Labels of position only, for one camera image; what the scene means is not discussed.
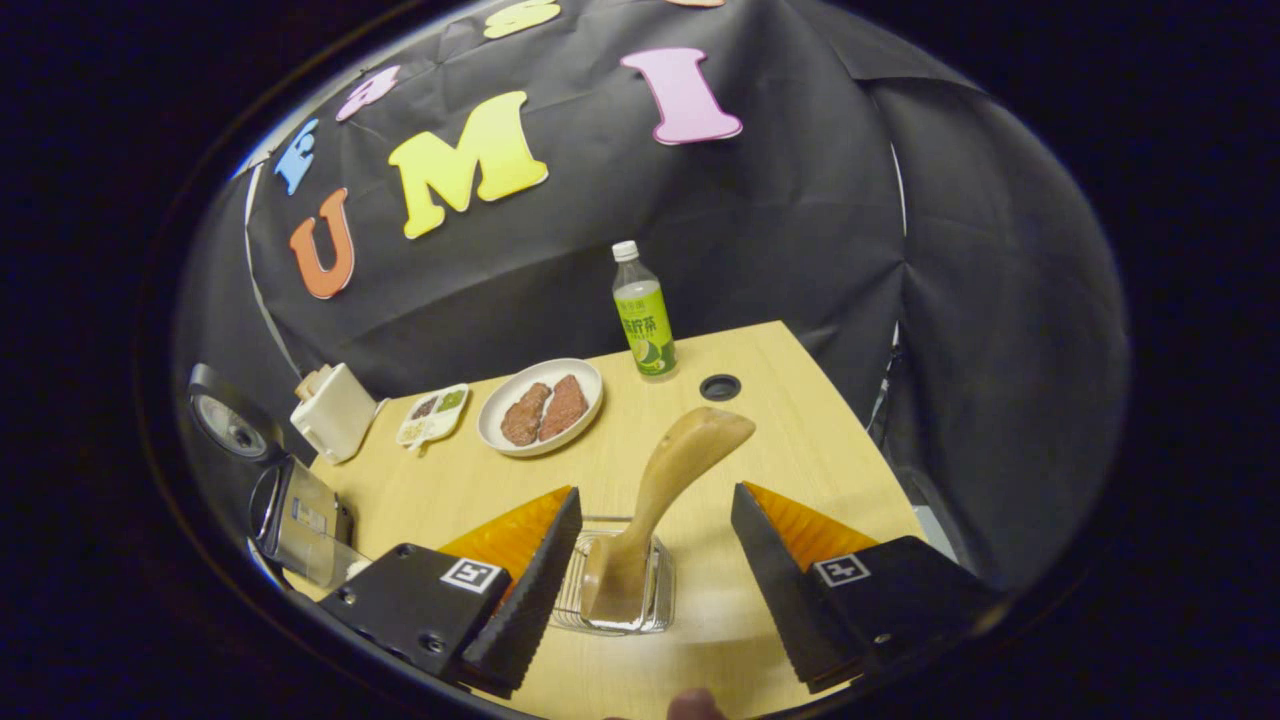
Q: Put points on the black rice cooker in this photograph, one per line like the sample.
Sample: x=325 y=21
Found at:
x=300 y=520

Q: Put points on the black backdrop cloth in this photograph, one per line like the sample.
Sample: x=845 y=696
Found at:
x=750 y=220

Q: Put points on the wooden spoon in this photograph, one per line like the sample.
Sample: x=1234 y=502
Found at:
x=670 y=480

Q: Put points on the toast slice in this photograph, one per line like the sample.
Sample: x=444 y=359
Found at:
x=312 y=382

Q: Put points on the white round plate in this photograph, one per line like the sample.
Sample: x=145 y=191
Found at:
x=505 y=400

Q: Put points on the brown meat piece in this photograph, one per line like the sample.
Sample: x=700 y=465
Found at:
x=564 y=408
x=524 y=415

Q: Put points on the white divided bean dish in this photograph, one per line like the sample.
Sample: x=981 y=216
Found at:
x=432 y=415

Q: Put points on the green tea bottle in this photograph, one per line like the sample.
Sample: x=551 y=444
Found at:
x=645 y=320

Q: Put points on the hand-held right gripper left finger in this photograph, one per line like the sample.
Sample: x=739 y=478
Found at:
x=525 y=610

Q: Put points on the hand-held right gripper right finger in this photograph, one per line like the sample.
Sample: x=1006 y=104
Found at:
x=780 y=590

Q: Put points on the white toaster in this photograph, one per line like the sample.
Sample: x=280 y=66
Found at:
x=335 y=415

